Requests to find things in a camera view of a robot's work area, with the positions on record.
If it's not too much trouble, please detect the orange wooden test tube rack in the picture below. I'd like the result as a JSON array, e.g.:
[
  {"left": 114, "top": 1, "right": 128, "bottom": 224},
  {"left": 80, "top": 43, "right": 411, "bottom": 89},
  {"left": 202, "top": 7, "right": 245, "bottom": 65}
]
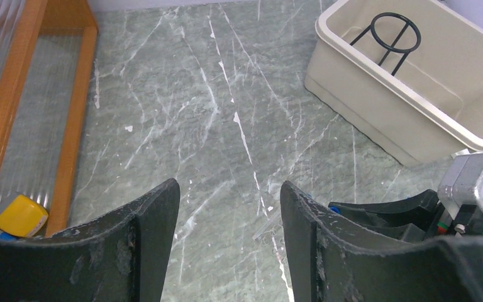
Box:
[{"left": 0, "top": 1, "right": 99, "bottom": 236}]

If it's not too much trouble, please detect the blue plastic box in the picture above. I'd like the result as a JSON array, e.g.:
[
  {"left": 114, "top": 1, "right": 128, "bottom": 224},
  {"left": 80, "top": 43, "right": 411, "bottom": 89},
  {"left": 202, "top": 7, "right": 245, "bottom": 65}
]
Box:
[{"left": 0, "top": 230, "right": 17, "bottom": 241}]

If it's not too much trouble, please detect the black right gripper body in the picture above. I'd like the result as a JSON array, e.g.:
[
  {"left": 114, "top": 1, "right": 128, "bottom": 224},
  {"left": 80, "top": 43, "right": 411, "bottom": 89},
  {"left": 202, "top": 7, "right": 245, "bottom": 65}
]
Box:
[{"left": 399, "top": 203, "right": 483, "bottom": 242}]

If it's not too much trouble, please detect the yellow plastic box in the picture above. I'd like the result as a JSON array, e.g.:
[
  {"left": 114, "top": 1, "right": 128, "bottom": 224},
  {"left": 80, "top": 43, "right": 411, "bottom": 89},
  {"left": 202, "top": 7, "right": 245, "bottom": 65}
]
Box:
[{"left": 0, "top": 194, "right": 49, "bottom": 238}]

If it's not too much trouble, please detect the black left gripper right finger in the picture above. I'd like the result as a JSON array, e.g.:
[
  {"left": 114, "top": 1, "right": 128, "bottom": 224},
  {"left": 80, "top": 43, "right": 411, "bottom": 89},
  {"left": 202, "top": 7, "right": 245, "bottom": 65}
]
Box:
[{"left": 280, "top": 181, "right": 483, "bottom": 301}]

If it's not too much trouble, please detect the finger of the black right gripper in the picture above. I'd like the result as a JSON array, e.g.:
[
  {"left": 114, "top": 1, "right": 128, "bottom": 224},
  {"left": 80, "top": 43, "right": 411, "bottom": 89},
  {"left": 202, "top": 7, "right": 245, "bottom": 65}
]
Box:
[{"left": 328, "top": 189, "right": 440, "bottom": 227}]

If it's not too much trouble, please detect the clear plastic well plate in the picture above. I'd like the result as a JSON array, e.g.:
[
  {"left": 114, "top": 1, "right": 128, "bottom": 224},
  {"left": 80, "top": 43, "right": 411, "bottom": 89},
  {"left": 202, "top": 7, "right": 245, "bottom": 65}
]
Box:
[{"left": 252, "top": 208, "right": 282, "bottom": 247}]

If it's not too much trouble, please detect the black wire ring stand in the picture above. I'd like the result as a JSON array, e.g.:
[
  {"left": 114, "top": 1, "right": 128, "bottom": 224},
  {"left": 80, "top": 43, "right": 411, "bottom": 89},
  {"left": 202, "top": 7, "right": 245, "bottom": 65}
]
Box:
[{"left": 350, "top": 12, "right": 422, "bottom": 77}]

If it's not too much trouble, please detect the beige plastic bin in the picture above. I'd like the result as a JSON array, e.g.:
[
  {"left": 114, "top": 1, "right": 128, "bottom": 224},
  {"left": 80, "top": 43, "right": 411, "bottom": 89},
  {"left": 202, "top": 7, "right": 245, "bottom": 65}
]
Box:
[{"left": 304, "top": 1, "right": 483, "bottom": 165}]

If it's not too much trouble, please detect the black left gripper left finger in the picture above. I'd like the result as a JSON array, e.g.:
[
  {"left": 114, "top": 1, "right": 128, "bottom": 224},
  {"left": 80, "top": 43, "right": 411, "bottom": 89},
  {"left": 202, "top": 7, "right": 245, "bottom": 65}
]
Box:
[{"left": 0, "top": 178, "right": 180, "bottom": 301}]

